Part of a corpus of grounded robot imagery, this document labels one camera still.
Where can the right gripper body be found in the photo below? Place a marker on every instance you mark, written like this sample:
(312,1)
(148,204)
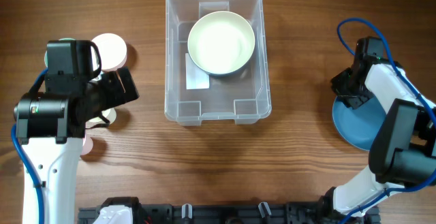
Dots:
(345,90)

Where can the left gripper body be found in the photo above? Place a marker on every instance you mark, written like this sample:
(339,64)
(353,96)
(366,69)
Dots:
(120,86)

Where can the pale green cup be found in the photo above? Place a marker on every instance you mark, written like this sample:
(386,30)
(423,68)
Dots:
(109,114)

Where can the pink white small bowl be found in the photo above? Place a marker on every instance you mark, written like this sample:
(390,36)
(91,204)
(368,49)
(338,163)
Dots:
(112,49)

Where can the dark blue bowl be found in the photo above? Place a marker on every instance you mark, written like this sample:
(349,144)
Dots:
(360,126)
(221,68)

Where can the pink cup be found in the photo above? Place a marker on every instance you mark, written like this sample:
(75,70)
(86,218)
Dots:
(87,145)

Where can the mint green small bowl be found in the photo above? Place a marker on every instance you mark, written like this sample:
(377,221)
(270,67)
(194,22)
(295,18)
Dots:
(46,55)

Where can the cream large bowl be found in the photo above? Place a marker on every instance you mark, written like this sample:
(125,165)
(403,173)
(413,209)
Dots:
(221,35)

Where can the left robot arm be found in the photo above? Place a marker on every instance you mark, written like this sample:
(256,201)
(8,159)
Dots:
(50,124)

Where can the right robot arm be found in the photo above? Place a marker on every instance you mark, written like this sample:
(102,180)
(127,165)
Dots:
(402,151)

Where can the clear plastic storage container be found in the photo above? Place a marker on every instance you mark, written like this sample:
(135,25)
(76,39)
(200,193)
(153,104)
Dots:
(243,97)

